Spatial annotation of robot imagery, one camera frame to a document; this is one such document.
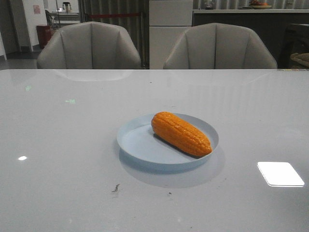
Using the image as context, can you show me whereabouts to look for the pink wall notice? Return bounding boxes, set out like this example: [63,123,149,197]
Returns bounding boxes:
[33,5,41,15]

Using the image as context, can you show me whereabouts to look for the dark wooden chair far right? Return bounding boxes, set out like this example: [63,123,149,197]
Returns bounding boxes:
[278,24,309,69]

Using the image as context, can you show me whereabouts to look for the grey chair on left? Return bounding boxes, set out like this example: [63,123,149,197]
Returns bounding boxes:
[37,22,141,69]

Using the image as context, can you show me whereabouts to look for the light blue round plate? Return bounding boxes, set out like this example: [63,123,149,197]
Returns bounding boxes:
[117,113,222,173]

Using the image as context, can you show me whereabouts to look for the red bin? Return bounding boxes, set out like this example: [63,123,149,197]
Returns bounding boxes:
[36,25,51,48]

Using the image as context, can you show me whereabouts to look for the grey chair on right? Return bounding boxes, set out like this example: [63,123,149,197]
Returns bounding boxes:
[164,23,277,70]

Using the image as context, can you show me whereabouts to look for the dark counter with grey top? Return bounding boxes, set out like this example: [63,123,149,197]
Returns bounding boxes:
[192,9,309,62]

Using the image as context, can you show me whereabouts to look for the background white table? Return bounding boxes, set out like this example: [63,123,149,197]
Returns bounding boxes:
[45,10,80,29]

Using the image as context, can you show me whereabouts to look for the red barrier belt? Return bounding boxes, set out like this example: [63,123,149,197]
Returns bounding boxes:
[88,13,142,18]

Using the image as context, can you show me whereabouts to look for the fruit bowl on counter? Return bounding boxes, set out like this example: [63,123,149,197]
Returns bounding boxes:
[249,0,272,9]

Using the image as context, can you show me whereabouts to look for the orange toy corn cob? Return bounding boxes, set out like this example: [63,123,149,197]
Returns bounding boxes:
[151,112,212,157]

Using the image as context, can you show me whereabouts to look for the grey chair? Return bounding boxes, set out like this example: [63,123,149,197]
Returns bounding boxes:
[164,23,277,70]
[37,22,141,69]

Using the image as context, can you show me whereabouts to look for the white cabinet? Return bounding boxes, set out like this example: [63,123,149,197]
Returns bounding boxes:
[149,0,193,69]

